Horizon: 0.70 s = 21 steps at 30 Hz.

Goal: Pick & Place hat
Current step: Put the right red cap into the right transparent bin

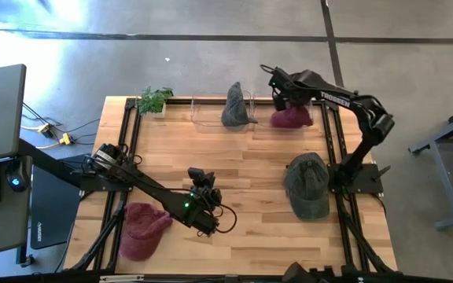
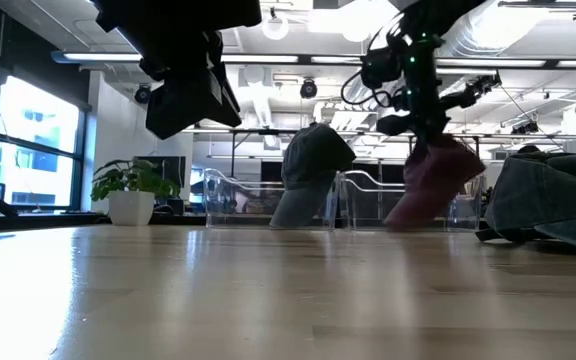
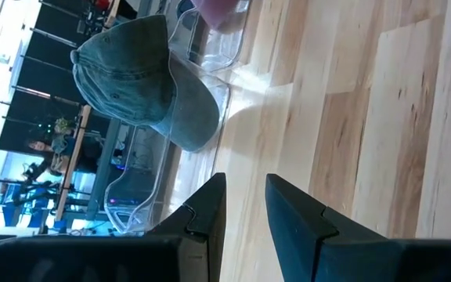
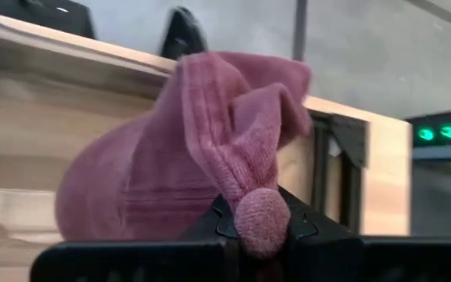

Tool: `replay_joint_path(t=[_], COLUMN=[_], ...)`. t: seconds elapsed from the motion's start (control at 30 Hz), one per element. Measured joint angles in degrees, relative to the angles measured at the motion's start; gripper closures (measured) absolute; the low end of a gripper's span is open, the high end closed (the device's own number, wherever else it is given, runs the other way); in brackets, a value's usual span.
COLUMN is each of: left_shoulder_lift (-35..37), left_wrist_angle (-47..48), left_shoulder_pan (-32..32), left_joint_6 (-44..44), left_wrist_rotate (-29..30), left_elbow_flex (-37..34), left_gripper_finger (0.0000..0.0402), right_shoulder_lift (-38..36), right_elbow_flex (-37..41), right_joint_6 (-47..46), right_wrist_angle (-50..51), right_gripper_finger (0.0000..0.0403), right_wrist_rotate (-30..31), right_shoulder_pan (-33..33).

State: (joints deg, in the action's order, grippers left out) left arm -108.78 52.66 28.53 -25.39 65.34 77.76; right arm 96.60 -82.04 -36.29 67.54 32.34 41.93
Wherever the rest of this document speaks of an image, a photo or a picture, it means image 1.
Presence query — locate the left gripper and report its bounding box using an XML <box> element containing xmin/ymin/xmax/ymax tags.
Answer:
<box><xmin>175</xmin><ymin>188</ymin><xmax>223</xmax><ymax>238</ymax></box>

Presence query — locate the maroon baseball cap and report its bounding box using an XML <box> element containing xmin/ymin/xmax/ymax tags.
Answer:
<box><xmin>118</xmin><ymin>202</ymin><xmax>174</xmax><ymax>263</ymax></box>
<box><xmin>270</xmin><ymin>102</ymin><xmax>314</xmax><ymax>130</ymax></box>

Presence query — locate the faded green baseball cap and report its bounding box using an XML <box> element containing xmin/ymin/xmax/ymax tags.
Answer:
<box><xmin>221</xmin><ymin>81</ymin><xmax>258</xmax><ymax>127</ymax></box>
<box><xmin>283</xmin><ymin>152</ymin><xmax>331</xmax><ymax>222</ymax></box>

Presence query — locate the clear plastic bin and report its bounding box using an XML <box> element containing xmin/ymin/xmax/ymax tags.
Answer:
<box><xmin>252</xmin><ymin>92</ymin><xmax>316</xmax><ymax>133</ymax></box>
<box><xmin>190</xmin><ymin>92</ymin><xmax>256</xmax><ymax>134</ymax></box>

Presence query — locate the green plant in white pot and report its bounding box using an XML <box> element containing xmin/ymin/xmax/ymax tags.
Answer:
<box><xmin>135</xmin><ymin>86</ymin><xmax>175</xmax><ymax>119</ymax></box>

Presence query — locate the black computer case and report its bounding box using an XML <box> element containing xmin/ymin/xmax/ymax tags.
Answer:
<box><xmin>29</xmin><ymin>153</ymin><xmax>84</xmax><ymax>251</ymax></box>

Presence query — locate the black computer mouse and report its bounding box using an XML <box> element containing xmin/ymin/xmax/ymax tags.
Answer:
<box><xmin>5</xmin><ymin>159</ymin><xmax>30</xmax><ymax>193</ymax></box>

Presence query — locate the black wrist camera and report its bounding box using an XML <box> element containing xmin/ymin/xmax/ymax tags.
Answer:
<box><xmin>188</xmin><ymin>167</ymin><xmax>216</xmax><ymax>190</ymax></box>

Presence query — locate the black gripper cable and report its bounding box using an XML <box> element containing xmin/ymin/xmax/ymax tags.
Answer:
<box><xmin>197</xmin><ymin>203</ymin><xmax>238</xmax><ymax>237</ymax></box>

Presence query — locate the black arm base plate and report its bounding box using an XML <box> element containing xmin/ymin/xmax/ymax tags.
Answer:
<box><xmin>79</xmin><ymin>172</ymin><xmax>133</xmax><ymax>193</ymax></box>
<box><xmin>327</xmin><ymin>163</ymin><xmax>385</xmax><ymax>195</ymax></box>

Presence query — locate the black table-level camera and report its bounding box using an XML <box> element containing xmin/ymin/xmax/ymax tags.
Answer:
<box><xmin>281</xmin><ymin>262</ymin><xmax>318</xmax><ymax>283</ymax></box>

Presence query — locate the grey metal table frame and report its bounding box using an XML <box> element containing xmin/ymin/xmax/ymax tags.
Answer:
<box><xmin>408</xmin><ymin>100</ymin><xmax>453</xmax><ymax>232</ymax></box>

